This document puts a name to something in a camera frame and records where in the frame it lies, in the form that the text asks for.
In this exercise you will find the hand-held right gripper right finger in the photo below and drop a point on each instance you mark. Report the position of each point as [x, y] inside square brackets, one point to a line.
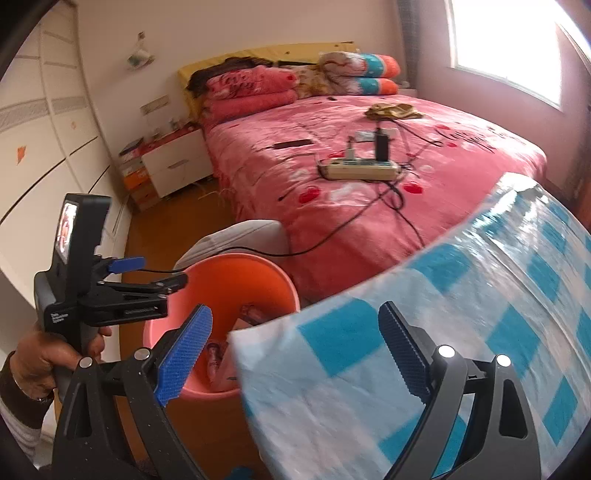
[406, 355]

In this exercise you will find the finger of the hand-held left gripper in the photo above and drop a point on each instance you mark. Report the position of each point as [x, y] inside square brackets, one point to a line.
[124, 265]
[147, 287]

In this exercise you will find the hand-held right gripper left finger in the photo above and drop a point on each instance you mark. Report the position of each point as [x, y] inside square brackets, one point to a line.
[184, 355]

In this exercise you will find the orange plastic bin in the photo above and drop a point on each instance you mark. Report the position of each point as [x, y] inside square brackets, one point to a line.
[240, 281]

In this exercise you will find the person's left forearm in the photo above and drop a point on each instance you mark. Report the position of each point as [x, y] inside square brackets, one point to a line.
[18, 415]

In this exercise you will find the person's left hand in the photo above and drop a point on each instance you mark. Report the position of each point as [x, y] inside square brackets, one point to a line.
[41, 355]

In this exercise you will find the orange boxes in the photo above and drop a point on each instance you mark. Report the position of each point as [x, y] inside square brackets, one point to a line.
[136, 182]

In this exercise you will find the blue white checkered tablecloth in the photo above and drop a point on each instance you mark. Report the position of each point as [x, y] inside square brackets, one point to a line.
[485, 300]

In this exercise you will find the white cushioned stool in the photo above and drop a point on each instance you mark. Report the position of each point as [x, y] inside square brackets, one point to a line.
[240, 237]

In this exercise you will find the white nightstand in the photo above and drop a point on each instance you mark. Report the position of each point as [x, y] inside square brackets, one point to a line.
[178, 161]

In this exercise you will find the white wardrobe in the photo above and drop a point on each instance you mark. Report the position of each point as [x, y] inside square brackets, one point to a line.
[46, 115]

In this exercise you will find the pink bed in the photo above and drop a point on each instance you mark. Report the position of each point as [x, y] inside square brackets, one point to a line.
[323, 207]

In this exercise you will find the beige power strip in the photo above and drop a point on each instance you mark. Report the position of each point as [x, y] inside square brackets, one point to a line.
[360, 170]

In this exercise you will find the black slim remote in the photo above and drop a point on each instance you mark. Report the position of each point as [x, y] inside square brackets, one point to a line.
[291, 144]

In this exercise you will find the black charger adapter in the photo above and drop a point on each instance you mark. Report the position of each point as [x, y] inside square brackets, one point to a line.
[382, 145]

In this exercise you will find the white plug adapter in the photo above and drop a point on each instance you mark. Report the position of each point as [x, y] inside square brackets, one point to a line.
[351, 150]

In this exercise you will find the dark cloth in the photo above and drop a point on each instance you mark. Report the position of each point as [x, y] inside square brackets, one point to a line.
[217, 69]

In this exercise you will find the gold cloth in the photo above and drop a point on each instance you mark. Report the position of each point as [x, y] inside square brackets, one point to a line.
[392, 110]

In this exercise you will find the rolled floral blankets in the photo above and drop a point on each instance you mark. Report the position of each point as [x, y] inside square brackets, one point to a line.
[258, 53]

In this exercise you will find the yellow floral pillow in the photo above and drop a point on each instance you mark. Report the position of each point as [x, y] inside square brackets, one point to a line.
[309, 79]

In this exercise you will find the grey checked curtain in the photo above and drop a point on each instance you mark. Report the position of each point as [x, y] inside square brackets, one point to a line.
[411, 41]

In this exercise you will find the window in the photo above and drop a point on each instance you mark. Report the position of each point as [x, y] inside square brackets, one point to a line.
[503, 41]

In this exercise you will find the wall socket panel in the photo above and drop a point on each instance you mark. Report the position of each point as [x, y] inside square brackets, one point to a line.
[154, 104]

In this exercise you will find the hanging wall ornament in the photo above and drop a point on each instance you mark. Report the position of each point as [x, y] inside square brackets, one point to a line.
[138, 57]

